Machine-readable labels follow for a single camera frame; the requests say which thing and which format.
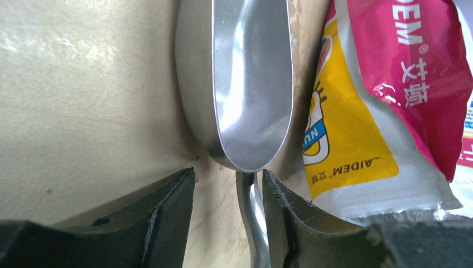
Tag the pet food bag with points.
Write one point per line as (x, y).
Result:
(386, 121)

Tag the silver metal scoop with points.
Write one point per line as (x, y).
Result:
(235, 76)

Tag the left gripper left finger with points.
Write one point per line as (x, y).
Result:
(150, 232)

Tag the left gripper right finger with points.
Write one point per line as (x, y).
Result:
(302, 235)

